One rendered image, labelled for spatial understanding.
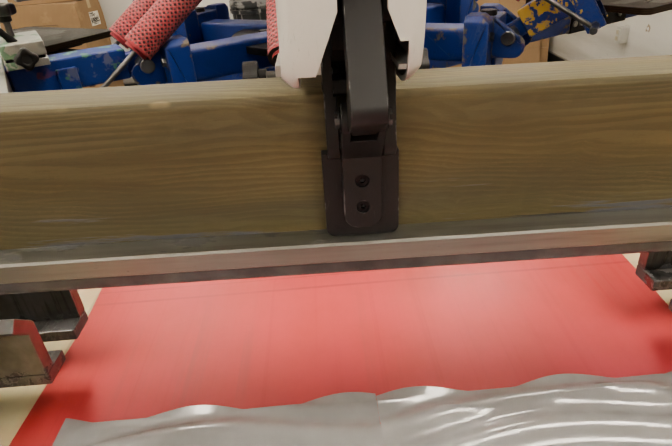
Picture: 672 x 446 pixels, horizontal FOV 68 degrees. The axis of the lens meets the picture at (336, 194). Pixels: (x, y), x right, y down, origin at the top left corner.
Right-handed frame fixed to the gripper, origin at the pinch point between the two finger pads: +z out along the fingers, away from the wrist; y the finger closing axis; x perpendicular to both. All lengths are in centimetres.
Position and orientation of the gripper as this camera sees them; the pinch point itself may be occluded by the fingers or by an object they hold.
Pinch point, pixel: (357, 172)
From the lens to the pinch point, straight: 23.2
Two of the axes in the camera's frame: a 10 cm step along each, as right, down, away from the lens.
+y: 0.5, 4.6, -8.8
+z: 0.5, 8.8, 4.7
